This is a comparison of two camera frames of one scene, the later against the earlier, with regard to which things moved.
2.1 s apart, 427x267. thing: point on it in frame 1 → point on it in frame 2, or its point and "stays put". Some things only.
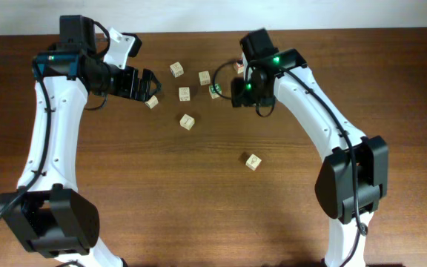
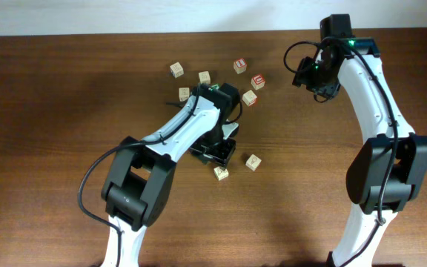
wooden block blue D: x=253 y=162 stays put
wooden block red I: x=239 y=67 stays put
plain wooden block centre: x=204 y=78 stays put
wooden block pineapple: x=152 y=102 → x=221 y=173
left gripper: x=142 y=93 → x=219 y=156
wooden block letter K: x=176 y=70 stays put
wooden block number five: x=184 y=93 stays put
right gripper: x=238 y=93 → x=302 y=74
